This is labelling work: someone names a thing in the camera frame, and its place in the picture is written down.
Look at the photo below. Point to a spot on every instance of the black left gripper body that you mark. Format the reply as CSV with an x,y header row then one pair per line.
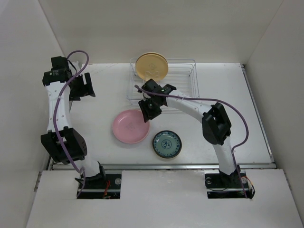
x,y
78,88

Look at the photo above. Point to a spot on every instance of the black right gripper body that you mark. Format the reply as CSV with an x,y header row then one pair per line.
x,y
150,108

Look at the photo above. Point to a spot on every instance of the pink plate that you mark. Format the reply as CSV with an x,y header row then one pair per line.
x,y
129,127

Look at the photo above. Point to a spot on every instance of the green blue floral plate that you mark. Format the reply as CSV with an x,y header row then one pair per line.
x,y
167,144

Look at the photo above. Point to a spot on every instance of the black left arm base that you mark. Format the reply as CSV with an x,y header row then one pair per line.
x,y
102,186

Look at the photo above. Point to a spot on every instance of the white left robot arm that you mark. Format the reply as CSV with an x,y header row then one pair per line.
x,y
63,143

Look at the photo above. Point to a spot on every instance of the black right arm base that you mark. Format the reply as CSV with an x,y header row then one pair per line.
x,y
222,186

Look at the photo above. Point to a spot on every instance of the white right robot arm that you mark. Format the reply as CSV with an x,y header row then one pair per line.
x,y
213,118

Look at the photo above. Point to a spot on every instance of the orange plate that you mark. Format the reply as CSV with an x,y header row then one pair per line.
x,y
151,67

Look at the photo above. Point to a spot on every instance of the rear beige plate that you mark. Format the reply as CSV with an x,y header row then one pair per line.
x,y
153,53

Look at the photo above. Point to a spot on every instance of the white wire dish rack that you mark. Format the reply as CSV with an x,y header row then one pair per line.
x,y
182,74

